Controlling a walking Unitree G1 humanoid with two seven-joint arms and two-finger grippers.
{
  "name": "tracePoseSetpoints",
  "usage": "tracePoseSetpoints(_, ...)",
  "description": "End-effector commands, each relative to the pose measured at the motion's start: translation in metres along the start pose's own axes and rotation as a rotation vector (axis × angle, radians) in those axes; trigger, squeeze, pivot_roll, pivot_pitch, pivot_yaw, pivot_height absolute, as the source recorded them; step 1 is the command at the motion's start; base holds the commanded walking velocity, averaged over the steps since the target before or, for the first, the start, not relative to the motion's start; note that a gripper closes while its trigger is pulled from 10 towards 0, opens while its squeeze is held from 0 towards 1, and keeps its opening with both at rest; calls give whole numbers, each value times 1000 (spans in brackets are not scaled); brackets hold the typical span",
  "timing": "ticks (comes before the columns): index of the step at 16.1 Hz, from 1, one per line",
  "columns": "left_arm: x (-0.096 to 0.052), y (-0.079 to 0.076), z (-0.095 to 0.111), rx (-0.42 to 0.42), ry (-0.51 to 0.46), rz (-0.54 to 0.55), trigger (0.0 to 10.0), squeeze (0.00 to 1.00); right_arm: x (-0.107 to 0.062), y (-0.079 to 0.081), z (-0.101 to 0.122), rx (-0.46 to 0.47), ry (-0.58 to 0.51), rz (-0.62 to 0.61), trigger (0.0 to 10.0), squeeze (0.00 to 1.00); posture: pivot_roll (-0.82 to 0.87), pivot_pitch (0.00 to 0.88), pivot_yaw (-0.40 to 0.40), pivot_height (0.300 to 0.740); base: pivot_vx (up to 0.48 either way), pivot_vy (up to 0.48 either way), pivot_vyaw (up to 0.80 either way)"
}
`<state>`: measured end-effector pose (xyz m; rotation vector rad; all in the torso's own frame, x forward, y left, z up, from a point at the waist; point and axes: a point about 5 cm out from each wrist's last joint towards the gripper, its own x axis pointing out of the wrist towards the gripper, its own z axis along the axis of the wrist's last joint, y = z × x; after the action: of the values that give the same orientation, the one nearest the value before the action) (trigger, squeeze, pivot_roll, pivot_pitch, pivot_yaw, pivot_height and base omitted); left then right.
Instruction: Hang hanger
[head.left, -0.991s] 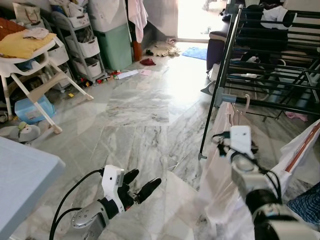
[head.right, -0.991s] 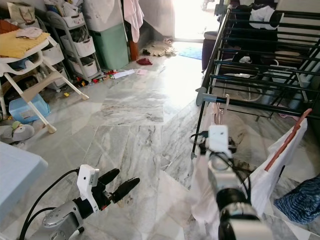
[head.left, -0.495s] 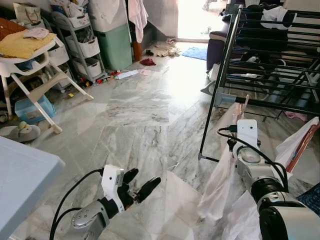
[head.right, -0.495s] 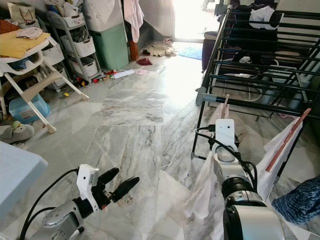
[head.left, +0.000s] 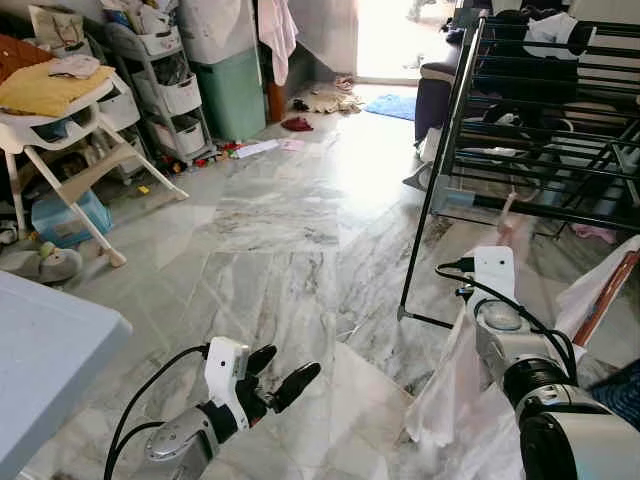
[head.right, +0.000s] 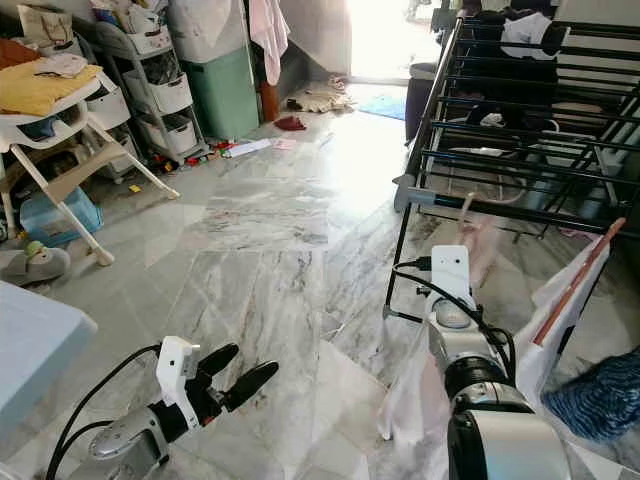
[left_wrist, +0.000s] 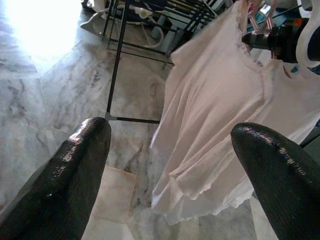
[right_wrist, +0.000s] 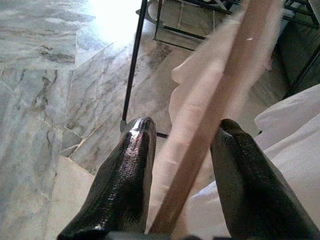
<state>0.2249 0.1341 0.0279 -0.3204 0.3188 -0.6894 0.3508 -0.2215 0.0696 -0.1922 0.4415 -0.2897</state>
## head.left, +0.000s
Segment orange brown handbag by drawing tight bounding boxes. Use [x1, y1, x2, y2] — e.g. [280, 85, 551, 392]
[0, 35, 51, 86]

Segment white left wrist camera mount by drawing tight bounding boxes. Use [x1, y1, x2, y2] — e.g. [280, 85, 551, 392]
[203, 337, 252, 433]

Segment beige floor cloth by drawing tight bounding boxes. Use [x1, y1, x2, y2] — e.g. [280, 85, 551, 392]
[290, 78, 367, 114]

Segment pink hanging garment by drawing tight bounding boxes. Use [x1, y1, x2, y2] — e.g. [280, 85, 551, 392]
[257, 0, 300, 87]

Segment light blue folding table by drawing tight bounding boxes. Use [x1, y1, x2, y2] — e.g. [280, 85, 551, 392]
[0, 270, 133, 480]

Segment black clothes pile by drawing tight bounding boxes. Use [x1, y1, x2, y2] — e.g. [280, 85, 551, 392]
[480, 5, 601, 101]

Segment green bin white lid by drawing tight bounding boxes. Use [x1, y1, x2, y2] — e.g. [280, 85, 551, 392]
[180, 0, 268, 143]

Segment yellow towel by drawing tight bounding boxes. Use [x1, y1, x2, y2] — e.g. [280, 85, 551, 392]
[0, 60, 116, 118]

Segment blue checked shirt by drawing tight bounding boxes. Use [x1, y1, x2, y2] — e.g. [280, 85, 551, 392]
[588, 360, 640, 428]

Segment grey slippers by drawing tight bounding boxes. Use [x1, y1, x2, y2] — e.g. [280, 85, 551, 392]
[0, 240, 83, 287]

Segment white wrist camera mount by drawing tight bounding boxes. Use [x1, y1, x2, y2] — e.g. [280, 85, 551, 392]
[470, 246, 517, 306]
[203, 337, 252, 433]

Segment white baby high chair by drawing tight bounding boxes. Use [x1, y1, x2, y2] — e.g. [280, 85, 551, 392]
[0, 60, 191, 269]

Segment beige tote bag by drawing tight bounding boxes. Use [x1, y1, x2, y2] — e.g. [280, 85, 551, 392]
[28, 5, 89, 51]

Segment blue floor mat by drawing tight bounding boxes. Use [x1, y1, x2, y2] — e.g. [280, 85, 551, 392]
[364, 93, 417, 122]

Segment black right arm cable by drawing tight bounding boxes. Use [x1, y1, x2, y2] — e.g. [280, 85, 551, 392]
[437, 258, 581, 386]

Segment black metal drying rack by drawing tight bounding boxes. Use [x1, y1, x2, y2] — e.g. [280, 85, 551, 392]
[397, 5, 640, 331]

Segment white shirt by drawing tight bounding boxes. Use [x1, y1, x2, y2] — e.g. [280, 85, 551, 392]
[403, 235, 640, 480]

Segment small white cloth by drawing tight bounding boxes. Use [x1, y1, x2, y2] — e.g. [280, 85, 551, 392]
[47, 54, 103, 81]

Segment grey storage cart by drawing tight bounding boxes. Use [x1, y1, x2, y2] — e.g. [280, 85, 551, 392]
[103, 18, 217, 168]

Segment white paper sheet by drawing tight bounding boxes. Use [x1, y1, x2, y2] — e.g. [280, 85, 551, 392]
[231, 139, 282, 160]

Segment purple ottoman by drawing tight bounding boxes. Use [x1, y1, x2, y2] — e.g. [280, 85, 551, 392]
[414, 58, 463, 143]

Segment blue plastic box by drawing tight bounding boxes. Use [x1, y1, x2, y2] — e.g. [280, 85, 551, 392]
[30, 188, 114, 250]

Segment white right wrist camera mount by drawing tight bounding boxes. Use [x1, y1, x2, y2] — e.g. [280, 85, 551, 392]
[470, 246, 517, 306]

